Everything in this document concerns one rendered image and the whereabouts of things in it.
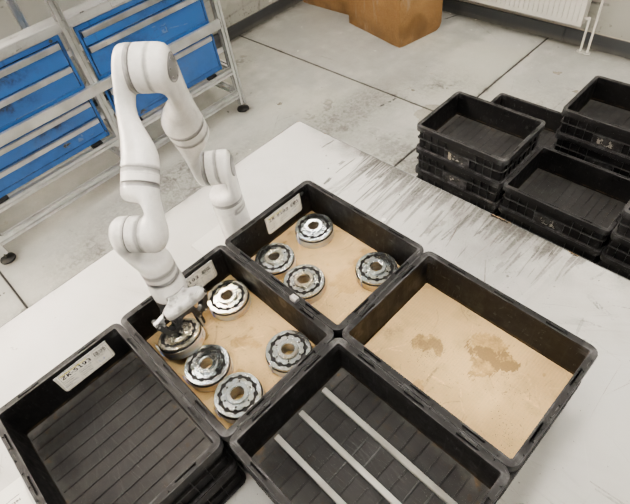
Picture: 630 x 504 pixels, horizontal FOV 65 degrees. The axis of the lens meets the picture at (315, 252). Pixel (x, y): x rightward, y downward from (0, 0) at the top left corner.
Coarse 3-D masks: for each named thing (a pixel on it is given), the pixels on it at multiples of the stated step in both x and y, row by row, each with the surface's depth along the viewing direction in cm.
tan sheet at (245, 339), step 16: (256, 304) 122; (208, 320) 121; (240, 320) 120; (256, 320) 119; (272, 320) 118; (208, 336) 118; (224, 336) 117; (240, 336) 117; (256, 336) 116; (272, 336) 116; (240, 352) 114; (256, 352) 113; (288, 352) 112; (176, 368) 113; (240, 368) 111; (256, 368) 111; (272, 384) 108; (208, 400) 107
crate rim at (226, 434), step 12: (216, 252) 122; (228, 252) 121; (192, 264) 120; (240, 264) 118; (276, 288) 112; (144, 300) 114; (288, 300) 109; (132, 312) 112; (300, 312) 107; (324, 324) 104; (132, 336) 108; (144, 348) 106; (156, 360) 103; (300, 360) 99; (168, 372) 101; (288, 372) 98; (180, 384) 99; (276, 384) 97; (192, 396) 97; (264, 396) 95; (204, 408) 95; (252, 408) 94; (216, 420) 93; (240, 420) 93; (228, 432) 92
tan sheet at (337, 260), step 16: (288, 240) 135; (336, 240) 133; (352, 240) 132; (304, 256) 130; (320, 256) 130; (336, 256) 129; (352, 256) 128; (336, 272) 126; (352, 272) 125; (336, 288) 122; (352, 288) 122; (320, 304) 120; (336, 304) 119; (352, 304) 119; (336, 320) 116
